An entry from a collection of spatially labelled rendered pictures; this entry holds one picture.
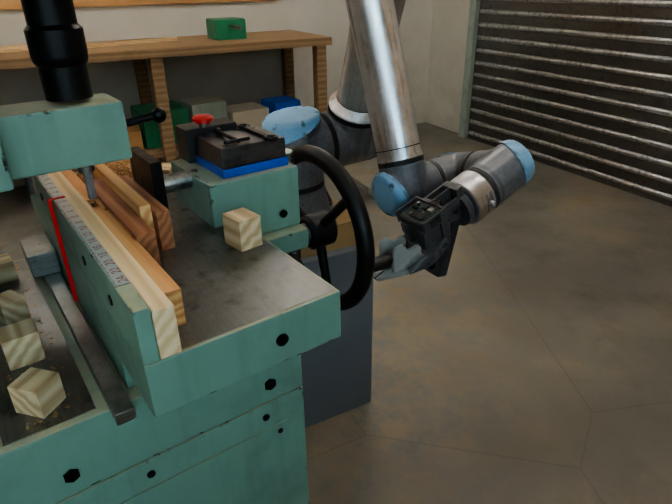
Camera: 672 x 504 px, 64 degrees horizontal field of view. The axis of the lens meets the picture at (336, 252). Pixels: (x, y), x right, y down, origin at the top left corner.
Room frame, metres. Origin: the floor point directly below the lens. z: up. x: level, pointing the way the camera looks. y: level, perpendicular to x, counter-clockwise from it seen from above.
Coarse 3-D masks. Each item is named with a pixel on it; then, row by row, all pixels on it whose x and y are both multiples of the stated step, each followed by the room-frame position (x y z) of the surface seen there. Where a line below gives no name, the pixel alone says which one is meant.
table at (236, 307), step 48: (192, 240) 0.62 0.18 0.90; (288, 240) 0.70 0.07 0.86; (192, 288) 0.50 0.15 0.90; (240, 288) 0.50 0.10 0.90; (288, 288) 0.50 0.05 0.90; (192, 336) 0.41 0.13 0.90; (240, 336) 0.42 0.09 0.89; (288, 336) 0.45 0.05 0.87; (336, 336) 0.49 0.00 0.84; (144, 384) 0.38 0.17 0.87; (192, 384) 0.39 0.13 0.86
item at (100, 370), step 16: (32, 240) 0.74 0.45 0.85; (48, 240) 0.73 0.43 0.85; (32, 256) 0.68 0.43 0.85; (48, 256) 0.69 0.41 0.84; (32, 272) 0.68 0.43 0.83; (48, 272) 0.69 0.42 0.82; (64, 288) 0.65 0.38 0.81; (64, 304) 0.61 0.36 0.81; (80, 320) 0.57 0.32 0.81; (80, 336) 0.54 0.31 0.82; (96, 352) 0.50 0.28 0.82; (96, 368) 0.48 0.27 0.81; (112, 368) 0.48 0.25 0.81; (112, 384) 0.45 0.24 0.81; (112, 400) 0.42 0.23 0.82; (128, 400) 0.42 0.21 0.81; (128, 416) 0.41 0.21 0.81
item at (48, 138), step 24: (96, 96) 0.68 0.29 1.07; (0, 120) 0.57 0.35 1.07; (24, 120) 0.59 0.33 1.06; (48, 120) 0.60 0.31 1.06; (72, 120) 0.61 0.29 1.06; (96, 120) 0.63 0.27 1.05; (120, 120) 0.64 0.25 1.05; (24, 144) 0.58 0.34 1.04; (48, 144) 0.60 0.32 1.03; (72, 144) 0.61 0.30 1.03; (96, 144) 0.63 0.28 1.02; (120, 144) 0.64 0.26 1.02; (24, 168) 0.58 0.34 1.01; (48, 168) 0.59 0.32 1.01; (72, 168) 0.61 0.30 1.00
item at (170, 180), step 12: (132, 156) 0.70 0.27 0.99; (144, 156) 0.67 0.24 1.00; (132, 168) 0.71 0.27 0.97; (144, 168) 0.66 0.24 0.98; (156, 168) 0.65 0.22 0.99; (144, 180) 0.67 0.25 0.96; (156, 180) 0.64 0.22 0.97; (168, 180) 0.69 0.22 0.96; (180, 180) 0.70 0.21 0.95; (156, 192) 0.64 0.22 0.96; (168, 192) 0.69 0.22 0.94
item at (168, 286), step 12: (72, 180) 0.74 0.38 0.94; (84, 192) 0.69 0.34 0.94; (120, 228) 0.57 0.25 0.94; (120, 240) 0.54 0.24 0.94; (132, 240) 0.54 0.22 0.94; (132, 252) 0.51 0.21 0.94; (144, 252) 0.51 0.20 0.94; (144, 264) 0.48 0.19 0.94; (156, 264) 0.48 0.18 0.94; (156, 276) 0.46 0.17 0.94; (168, 276) 0.46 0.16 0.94; (168, 288) 0.43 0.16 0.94; (180, 288) 0.44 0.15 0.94; (180, 300) 0.43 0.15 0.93; (180, 312) 0.43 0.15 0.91; (180, 324) 0.43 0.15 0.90
